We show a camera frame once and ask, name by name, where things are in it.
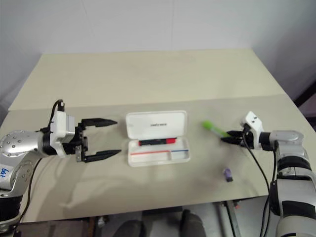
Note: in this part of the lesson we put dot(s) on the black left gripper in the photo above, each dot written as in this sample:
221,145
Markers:
80,145

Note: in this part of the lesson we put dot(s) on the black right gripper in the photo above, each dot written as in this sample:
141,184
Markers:
248,139

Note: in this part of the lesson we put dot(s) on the green marker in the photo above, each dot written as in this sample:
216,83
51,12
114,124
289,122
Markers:
212,127

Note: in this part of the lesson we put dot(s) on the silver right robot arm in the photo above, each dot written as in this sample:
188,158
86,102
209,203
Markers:
291,158

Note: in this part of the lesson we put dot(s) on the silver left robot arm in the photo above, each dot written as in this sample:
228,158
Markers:
17,145

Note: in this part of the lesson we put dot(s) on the white plastic pencil case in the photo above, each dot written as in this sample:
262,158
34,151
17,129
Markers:
155,138

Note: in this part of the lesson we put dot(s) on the red marker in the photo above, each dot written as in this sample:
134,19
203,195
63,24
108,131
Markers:
158,141

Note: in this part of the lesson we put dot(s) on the small purple cap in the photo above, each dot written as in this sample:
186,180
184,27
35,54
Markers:
228,174

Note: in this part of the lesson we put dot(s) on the black slanted bar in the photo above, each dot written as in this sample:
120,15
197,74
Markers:
306,92

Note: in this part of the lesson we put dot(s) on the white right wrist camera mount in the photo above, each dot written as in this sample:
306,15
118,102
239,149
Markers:
254,123

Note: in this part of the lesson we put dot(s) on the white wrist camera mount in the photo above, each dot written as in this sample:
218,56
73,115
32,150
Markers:
254,123
59,126

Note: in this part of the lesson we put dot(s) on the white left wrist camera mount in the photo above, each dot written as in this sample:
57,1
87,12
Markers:
59,126

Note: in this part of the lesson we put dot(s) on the grey metal table frame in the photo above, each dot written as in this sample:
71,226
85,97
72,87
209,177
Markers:
229,219

